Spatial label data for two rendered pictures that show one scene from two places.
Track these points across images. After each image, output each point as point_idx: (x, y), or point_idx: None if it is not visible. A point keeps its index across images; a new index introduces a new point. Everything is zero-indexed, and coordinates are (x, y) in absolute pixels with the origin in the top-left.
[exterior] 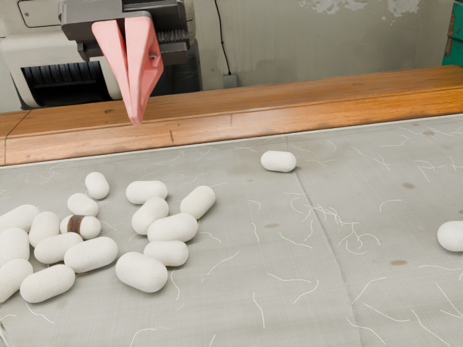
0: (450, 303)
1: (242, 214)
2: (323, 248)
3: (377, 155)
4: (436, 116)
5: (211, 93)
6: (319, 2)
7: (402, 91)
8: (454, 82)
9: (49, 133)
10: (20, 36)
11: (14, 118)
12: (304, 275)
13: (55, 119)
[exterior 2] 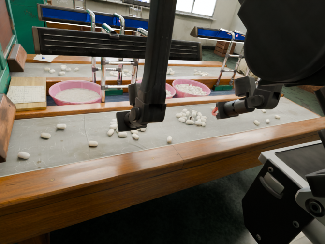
0: (70, 121)
1: (101, 133)
2: (86, 128)
3: (63, 151)
4: (27, 171)
5: (119, 171)
6: None
7: (36, 172)
8: (6, 180)
9: (161, 147)
10: (302, 236)
11: (182, 154)
12: (90, 124)
13: (167, 153)
